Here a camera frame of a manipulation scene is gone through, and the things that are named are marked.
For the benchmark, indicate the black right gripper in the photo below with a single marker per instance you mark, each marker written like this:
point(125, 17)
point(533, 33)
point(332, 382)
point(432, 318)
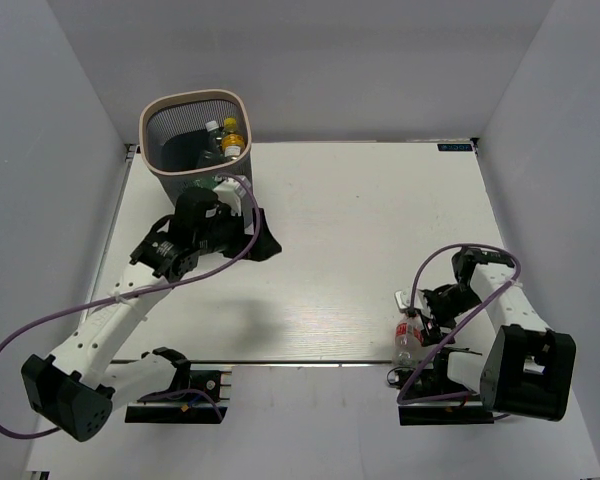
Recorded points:
point(432, 332)

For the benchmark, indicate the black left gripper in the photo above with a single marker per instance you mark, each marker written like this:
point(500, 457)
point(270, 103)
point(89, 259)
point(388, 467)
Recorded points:
point(223, 212)

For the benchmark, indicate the red cap clear bottle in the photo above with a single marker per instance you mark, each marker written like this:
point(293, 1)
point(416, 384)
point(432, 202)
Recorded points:
point(408, 350)

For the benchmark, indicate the green Sprite bottle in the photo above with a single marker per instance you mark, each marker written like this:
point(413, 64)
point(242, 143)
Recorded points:
point(207, 182)

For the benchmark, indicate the clear unlabelled plastic bottle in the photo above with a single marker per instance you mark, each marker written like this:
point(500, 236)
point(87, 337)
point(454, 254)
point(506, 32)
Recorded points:
point(211, 155)

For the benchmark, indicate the orange label clear bottle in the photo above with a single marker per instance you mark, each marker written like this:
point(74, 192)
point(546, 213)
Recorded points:
point(232, 143)

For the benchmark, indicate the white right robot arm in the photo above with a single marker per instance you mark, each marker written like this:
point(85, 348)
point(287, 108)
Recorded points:
point(526, 371)

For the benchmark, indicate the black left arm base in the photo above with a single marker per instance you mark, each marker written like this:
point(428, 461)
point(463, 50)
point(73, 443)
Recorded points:
point(202, 400)

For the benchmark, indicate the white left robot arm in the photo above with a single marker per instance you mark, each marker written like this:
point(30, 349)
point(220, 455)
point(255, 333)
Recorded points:
point(76, 386)

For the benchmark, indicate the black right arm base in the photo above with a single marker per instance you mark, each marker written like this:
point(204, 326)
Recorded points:
point(436, 401)

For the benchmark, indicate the grey mesh waste bin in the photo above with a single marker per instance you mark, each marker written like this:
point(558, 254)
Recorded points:
point(172, 133)

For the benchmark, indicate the blue table corner label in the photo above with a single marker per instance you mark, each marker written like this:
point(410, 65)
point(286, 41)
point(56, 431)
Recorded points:
point(455, 147)

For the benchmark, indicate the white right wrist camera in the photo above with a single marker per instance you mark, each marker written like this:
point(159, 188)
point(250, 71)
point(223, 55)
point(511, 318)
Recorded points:
point(403, 301)

